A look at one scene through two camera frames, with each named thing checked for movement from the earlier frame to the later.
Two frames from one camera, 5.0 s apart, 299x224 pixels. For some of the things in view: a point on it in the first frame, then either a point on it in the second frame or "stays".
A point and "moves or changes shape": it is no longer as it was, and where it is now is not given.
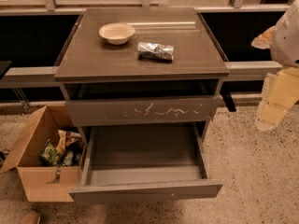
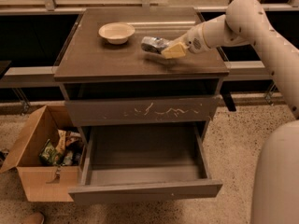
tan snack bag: x=64 y=137 stays
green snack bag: x=50 y=156 stays
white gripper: x=286 y=44 → x=193 y=41
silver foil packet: x=155 y=51 moves or changes shape
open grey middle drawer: x=128 y=163 stays
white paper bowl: x=117 y=33 stays
